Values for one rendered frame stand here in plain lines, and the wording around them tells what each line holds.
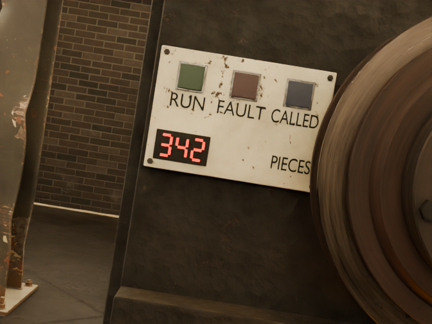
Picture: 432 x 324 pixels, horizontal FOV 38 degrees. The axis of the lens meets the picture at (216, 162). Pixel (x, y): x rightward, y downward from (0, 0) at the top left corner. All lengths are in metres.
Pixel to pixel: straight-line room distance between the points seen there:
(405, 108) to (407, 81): 0.04
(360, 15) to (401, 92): 0.21
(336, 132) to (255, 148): 0.16
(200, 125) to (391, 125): 0.29
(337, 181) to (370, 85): 0.13
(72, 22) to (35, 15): 3.66
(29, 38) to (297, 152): 2.70
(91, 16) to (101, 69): 0.58
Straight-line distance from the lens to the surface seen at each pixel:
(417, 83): 0.82
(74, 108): 7.08
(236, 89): 0.93
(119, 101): 7.00
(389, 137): 0.80
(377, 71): 0.83
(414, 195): 0.75
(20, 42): 3.53
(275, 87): 0.94
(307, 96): 0.94
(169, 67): 0.94
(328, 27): 0.98
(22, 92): 3.50
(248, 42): 0.96
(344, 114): 0.82
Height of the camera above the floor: 1.13
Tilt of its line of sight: 3 degrees down
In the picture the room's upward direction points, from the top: 9 degrees clockwise
